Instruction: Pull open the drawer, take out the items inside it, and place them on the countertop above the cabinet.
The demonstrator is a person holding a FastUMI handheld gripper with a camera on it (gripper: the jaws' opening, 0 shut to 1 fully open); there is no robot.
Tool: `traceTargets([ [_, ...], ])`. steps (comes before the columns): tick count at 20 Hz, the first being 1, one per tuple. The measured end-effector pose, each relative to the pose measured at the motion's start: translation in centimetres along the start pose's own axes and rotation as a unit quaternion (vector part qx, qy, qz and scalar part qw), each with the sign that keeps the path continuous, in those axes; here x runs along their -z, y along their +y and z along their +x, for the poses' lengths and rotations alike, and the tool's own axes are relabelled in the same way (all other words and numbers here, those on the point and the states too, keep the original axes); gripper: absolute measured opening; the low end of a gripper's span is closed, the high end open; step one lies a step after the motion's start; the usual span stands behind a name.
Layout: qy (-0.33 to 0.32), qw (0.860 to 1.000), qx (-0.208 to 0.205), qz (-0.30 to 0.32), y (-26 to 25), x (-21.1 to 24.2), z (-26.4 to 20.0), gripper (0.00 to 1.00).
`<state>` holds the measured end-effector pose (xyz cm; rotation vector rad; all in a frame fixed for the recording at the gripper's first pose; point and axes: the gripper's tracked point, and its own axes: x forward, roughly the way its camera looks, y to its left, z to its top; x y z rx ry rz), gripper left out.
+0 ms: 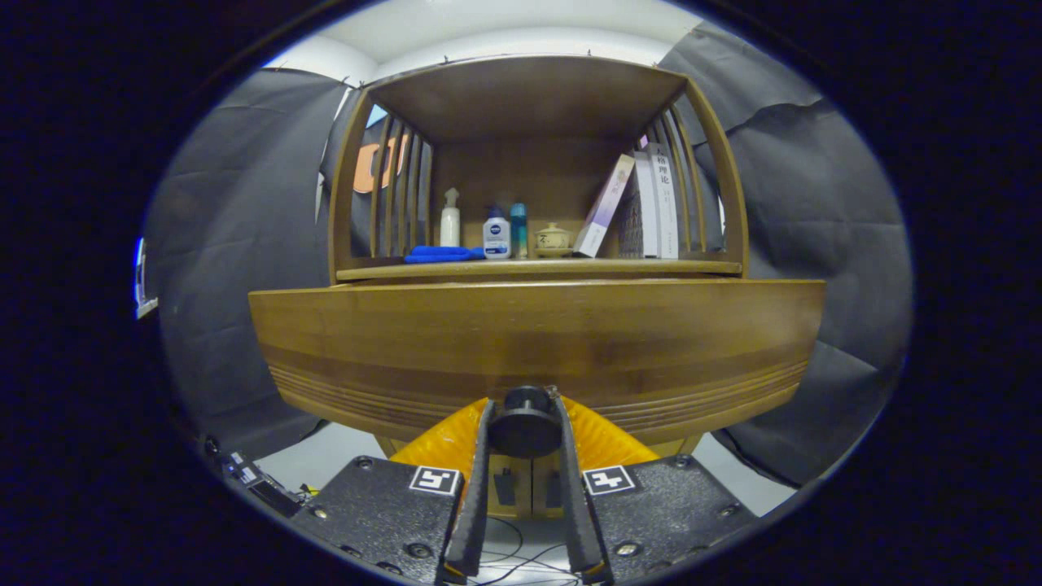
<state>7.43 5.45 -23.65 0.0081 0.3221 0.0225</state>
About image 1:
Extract white book black lettering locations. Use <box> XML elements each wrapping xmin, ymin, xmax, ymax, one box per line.
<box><xmin>647</xmin><ymin>142</ymin><xmax>681</xmax><ymax>260</ymax></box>

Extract black round drawer knob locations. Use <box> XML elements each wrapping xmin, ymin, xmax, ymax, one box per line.
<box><xmin>487</xmin><ymin>385</ymin><xmax>564</xmax><ymax>459</ymax></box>

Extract purple white flat box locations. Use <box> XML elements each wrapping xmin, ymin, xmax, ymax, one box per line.
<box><xmin>572</xmin><ymin>154</ymin><xmax>637</xmax><ymax>259</ymax></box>

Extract white pump bottle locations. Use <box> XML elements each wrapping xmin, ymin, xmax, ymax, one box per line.
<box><xmin>440</xmin><ymin>188</ymin><xmax>462</xmax><ymax>248</ymax></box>

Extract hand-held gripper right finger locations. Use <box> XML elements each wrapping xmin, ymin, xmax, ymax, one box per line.
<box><xmin>555</xmin><ymin>389</ymin><xmax>762</xmax><ymax>585</ymax></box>

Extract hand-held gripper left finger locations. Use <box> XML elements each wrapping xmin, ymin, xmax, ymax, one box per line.
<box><xmin>289</xmin><ymin>397</ymin><xmax>496</xmax><ymax>585</ymax></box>

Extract white lotion bottle blue cap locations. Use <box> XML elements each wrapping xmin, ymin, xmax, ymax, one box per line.
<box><xmin>483</xmin><ymin>205</ymin><xmax>512</xmax><ymax>260</ymax></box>

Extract black electronic device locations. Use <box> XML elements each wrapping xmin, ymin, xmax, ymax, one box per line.
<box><xmin>204</xmin><ymin>435</ymin><xmax>306</xmax><ymax>519</ymax></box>

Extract blue folded cloth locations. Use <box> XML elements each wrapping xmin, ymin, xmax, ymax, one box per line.
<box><xmin>404</xmin><ymin>245</ymin><xmax>487</xmax><ymax>265</ymax></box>

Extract wooden cabinet door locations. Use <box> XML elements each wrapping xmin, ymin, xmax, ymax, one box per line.
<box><xmin>487</xmin><ymin>456</ymin><xmax>532</xmax><ymax>519</ymax></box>
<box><xmin>531</xmin><ymin>456</ymin><xmax>571</xmax><ymax>519</ymax></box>

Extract black floor cables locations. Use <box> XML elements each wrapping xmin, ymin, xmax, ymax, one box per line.
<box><xmin>479</xmin><ymin>517</ymin><xmax>587</xmax><ymax>586</ymax></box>

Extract brown wooden drawer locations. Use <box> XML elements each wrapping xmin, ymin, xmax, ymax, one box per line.
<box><xmin>248</xmin><ymin>278</ymin><xmax>827</xmax><ymax>447</ymax></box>

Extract beige lidded teacup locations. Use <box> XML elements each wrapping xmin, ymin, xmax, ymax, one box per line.
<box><xmin>534</xmin><ymin>222</ymin><xmax>573</xmax><ymax>259</ymax></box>

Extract brown wooden cabinet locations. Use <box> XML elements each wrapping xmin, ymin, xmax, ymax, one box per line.
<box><xmin>327</xmin><ymin>55</ymin><xmax>750</xmax><ymax>522</ymax></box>

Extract wooden countertop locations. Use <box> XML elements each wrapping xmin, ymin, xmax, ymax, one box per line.
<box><xmin>335</xmin><ymin>248</ymin><xmax>743</xmax><ymax>284</ymax></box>

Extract dark patterned book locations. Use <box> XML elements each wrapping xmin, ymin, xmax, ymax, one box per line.
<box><xmin>616</xmin><ymin>175</ymin><xmax>646</xmax><ymax>259</ymax></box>

